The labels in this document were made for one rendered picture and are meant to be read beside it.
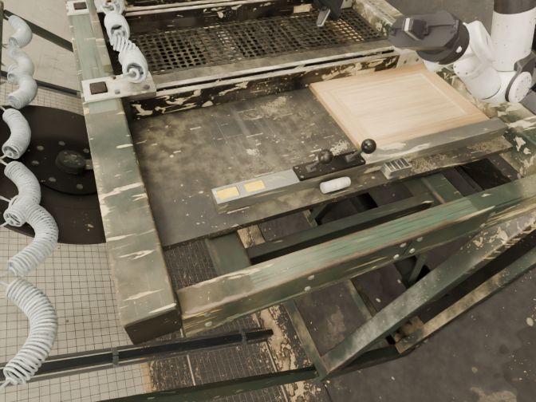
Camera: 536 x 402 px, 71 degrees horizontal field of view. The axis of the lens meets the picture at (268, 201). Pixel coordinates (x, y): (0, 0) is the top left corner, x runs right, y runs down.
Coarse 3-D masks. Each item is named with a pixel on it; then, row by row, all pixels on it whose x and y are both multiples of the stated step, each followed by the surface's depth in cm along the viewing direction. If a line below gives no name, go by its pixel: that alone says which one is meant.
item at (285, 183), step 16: (464, 128) 116; (480, 128) 117; (496, 128) 117; (400, 144) 109; (416, 144) 110; (432, 144) 110; (448, 144) 112; (464, 144) 116; (368, 160) 104; (384, 160) 105; (272, 176) 98; (288, 176) 98; (320, 176) 99; (336, 176) 102; (352, 176) 105; (240, 192) 94; (256, 192) 94; (272, 192) 96; (288, 192) 99; (224, 208) 93
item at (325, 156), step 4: (320, 152) 88; (324, 152) 88; (328, 152) 88; (332, 152) 88; (320, 156) 88; (324, 156) 87; (328, 156) 87; (332, 156) 88; (320, 160) 88; (324, 160) 88; (328, 160) 88; (332, 160) 88; (312, 164) 99; (316, 164) 94; (324, 164) 89; (308, 168) 98; (312, 168) 97; (308, 172) 98
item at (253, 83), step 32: (288, 64) 127; (320, 64) 131; (352, 64) 131; (384, 64) 137; (96, 96) 103; (128, 96) 108; (160, 96) 112; (192, 96) 116; (224, 96) 120; (256, 96) 125
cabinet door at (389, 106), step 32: (416, 64) 143; (320, 96) 126; (352, 96) 128; (384, 96) 129; (416, 96) 130; (448, 96) 131; (352, 128) 116; (384, 128) 117; (416, 128) 118; (448, 128) 119
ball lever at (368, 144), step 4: (364, 140) 92; (368, 140) 91; (372, 140) 91; (364, 144) 92; (368, 144) 91; (372, 144) 91; (364, 148) 92; (368, 148) 91; (372, 148) 91; (356, 152) 98; (360, 152) 96; (364, 152) 93; (368, 152) 92; (344, 156) 103; (348, 156) 102; (352, 156) 100; (356, 156) 99; (348, 160) 101; (352, 160) 102
